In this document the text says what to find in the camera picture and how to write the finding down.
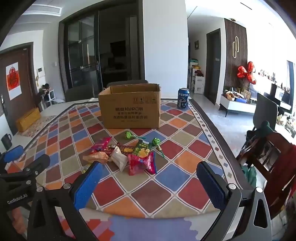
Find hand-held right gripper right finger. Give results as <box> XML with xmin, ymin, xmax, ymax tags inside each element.
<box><xmin>196</xmin><ymin>161</ymin><xmax>273</xmax><ymax>241</ymax></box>

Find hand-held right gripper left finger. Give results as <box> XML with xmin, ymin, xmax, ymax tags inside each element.
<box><xmin>27</xmin><ymin>162</ymin><xmax>104</xmax><ymax>241</ymax></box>

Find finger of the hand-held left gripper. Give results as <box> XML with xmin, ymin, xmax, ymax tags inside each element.
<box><xmin>0</xmin><ymin>145</ymin><xmax>24</xmax><ymax>168</ymax></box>
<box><xmin>0</xmin><ymin>154</ymin><xmax>51</xmax><ymax>189</ymax></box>

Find green cracker packet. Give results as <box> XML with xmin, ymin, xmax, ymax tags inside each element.
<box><xmin>131</xmin><ymin>140</ymin><xmax>153</xmax><ymax>158</ymax></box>

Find brown cardboard box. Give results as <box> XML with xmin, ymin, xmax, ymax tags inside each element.
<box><xmin>98</xmin><ymin>83</ymin><xmax>162</xmax><ymax>129</ymax></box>

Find black mug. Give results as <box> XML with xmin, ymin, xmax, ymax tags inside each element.
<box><xmin>1</xmin><ymin>133</ymin><xmax>12</xmax><ymax>151</ymax></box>

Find orange snack packet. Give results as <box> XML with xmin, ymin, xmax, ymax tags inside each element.
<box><xmin>83</xmin><ymin>151</ymin><xmax>109</xmax><ymax>164</ymax></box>

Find yellow woven box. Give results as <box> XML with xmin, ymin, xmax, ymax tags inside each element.
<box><xmin>16</xmin><ymin>108</ymin><xmax>41</xmax><ymax>132</ymax></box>

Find green plastic bag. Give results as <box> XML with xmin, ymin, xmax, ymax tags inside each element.
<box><xmin>242</xmin><ymin>166</ymin><xmax>257</xmax><ymax>188</ymax></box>

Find white snack packet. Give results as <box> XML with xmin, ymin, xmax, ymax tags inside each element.
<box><xmin>109</xmin><ymin>146</ymin><xmax>128</xmax><ymax>172</ymax></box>

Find pink snack packet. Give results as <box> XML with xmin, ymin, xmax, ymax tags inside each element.
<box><xmin>90</xmin><ymin>137</ymin><xmax>112</xmax><ymax>154</ymax></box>

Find floral placemat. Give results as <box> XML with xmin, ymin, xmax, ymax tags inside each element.
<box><xmin>22</xmin><ymin>115</ymin><xmax>57</xmax><ymax>139</ymax></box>

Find colourful diamond pattern tablecloth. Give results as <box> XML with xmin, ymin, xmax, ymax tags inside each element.
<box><xmin>7</xmin><ymin>97</ymin><xmax>255</xmax><ymax>241</ymax></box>

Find red yellow snack packet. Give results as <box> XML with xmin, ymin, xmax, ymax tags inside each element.
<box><xmin>116</xmin><ymin>142</ymin><xmax>136</xmax><ymax>156</ymax></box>

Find magenta snack packet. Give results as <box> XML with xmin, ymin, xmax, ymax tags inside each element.
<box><xmin>127</xmin><ymin>152</ymin><xmax>158</xmax><ymax>176</ymax></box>

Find green lollipop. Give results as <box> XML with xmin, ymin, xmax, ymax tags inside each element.
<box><xmin>151</xmin><ymin>138</ymin><xmax>165</xmax><ymax>158</ymax></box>
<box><xmin>125</xmin><ymin>131</ymin><xmax>148</xmax><ymax>141</ymax></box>

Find white low cube shelf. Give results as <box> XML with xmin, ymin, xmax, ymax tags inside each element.
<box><xmin>38</xmin><ymin>83</ymin><xmax>65</xmax><ymax>109</ymax></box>

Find brown wooden chair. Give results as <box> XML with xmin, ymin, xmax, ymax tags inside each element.
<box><xmin>237</xmin><ymin>131</ymin><xmax>296</xmax><ymax>218</ymax></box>

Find red and white door poster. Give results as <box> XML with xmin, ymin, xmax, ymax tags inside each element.
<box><xmin>6</xmin><ymin>61</ymin><xmax>22</xmax><ymax>97</ymax></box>

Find dark green cloth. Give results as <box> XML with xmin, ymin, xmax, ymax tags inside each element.
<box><xmin>246</xmin><ymin>120</ymin><xmax>274</xmax><ymax>139</ymax></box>

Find brown entrance door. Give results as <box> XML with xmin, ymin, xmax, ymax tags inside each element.
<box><xmin>0</xmin><ymin>43</ymin><xmax>40</xmax><ymax>137</ymax></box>

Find dark grey dining chair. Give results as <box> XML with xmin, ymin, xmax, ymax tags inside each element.
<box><xmin>106</xmin><ymin>79</ymin><xmax>149</xmax><ymax>88</ymax></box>
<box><xmin>65</xmin><ymin>85</ymin><xmax>95</xmax><ymax>102</ymax></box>

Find white low cabinet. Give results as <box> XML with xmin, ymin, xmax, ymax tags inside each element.
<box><xmin>218</xmin><ymin>94</ymin><xmax>257</xmax><ymax>117</ymax></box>

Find blue soda can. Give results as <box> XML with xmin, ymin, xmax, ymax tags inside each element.
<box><xmin>177</xmin><ymin>88</ymin><xmax>190</xmax><ymax>109</ymax></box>

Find black side chair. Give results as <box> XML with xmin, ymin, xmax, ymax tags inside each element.
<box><xmin>252</xmin><ymin>93</ymin><xmax>278</xmax><ymax>132</ymax></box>

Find pile of paper bags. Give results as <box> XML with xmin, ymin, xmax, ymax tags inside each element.
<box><xmin>223</xmin><ymin>87</ymin><xmax>252</xmax><ymax>102</ymax></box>

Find white toy storage shelf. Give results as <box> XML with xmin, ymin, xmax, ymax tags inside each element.
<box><xmin>188</xmin><ymin>59</ymin><xmax>205</xmax><ymax>94</ymax></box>

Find dark framed glass sliding door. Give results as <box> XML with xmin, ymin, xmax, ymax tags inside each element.
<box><xmin>58</xmin><ymin>9</ymin><xmax>144</xmax><ymax>98</ymax></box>

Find dark interior door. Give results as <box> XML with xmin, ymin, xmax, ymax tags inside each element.
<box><xmin>206</xmin><ymin>28</ymin><xmax>222</xmax><ymax>105</ymax></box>

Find red foil balloon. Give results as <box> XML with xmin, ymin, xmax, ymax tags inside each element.
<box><xmin>237</xmin><ymin>61</ymin><xmax>257</xmax><ymax>85</ymax></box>

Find gold wall ornament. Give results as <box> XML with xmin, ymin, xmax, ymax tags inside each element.
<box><xmin>232</xmin><ymin>36</ymin><xmax>240</xmax><ymax>58</ymax></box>

